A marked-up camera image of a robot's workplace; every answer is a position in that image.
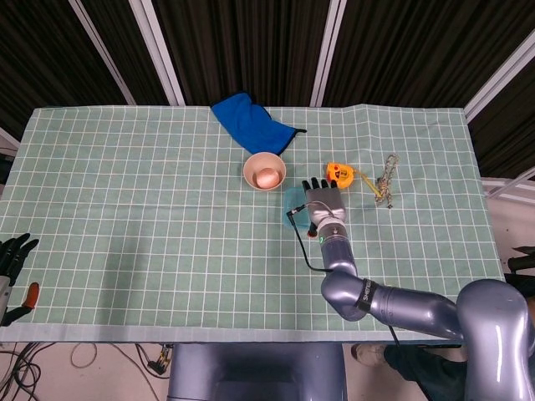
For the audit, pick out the bystander dark trouser leg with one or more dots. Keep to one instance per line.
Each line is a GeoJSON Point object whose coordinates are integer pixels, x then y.
{"type": "Point", "coordinates": [418, 372]}

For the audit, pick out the black pleated curtain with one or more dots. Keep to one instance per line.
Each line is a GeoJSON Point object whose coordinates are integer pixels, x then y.
{"type": "Point", "coordinates": [251, 42]}

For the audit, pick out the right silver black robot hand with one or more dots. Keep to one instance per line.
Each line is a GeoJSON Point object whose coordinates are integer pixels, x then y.
{"type": "Point", "coordinates": [326, 204]}

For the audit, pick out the pink egg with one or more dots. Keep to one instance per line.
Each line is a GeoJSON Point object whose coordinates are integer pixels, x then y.
{"type": "Point", "coordinates": [267, 177]}

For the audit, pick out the wide white frame post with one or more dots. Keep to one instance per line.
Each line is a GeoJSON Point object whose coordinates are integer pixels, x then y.
{"type": "Point", "coordinates": [331, 52]}
{"type": "Point", "coordinates": [159, 52]}
{"type": "Point", "coordinates": [501, 75]}

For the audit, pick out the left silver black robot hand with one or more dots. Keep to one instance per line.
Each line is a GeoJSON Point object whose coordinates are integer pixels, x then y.
{"type": "Point", "coordinates": [14, 252]}

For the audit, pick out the black chair part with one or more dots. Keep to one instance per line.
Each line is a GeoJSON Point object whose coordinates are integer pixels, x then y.
{"type": "Point", "coordinates": [522, 263]}

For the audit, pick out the thin white frame post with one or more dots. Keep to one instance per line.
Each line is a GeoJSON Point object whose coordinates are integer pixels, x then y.
{"type": "Point", "coordinates": [103, 54]}

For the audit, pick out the beige bowl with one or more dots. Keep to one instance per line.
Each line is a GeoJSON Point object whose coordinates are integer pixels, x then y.
{"type": "Point", "coordinates": [251, 167]}

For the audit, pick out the white shoe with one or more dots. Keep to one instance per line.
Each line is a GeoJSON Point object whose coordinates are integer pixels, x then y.
{"type": "Point", "coordinates": [368, 355]}

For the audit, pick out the black yellow power plug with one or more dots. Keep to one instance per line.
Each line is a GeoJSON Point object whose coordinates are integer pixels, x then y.
{"type": "Point", "coordinates": [156, 365]}

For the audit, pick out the orange tape measure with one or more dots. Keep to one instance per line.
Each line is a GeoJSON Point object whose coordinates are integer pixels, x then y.
{"type": "Point", "coordinates": [342, 173]}

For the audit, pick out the white metal rail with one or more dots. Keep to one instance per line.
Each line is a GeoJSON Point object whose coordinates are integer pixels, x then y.
{"type": "Point", "coordinates": [507, 193]}

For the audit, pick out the white frame corner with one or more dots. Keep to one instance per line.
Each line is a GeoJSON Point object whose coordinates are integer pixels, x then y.
{"type": "Point", "coordinates": [6, 140]}

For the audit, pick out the green checked tablecloth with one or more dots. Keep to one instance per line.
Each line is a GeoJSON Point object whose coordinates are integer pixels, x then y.
{"type": "Point", "coordinates": [125, 209]}

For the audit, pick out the grey robot torso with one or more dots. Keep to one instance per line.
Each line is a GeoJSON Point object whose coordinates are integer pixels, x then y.
{"type": "Point", "coordinates": [251, 372]}

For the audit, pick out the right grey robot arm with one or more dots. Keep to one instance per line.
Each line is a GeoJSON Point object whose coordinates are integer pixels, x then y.
{"type": "Point", "coordinates": [397, 305]}

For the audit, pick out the blue cloth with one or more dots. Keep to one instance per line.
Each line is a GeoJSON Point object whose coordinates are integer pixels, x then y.
{"type": "Point", "coordinates": [251, 121]}

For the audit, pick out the blue plastic lid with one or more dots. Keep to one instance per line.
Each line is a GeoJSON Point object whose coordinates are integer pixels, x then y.
{"type": "Point", "coordinates": [292, 198]}

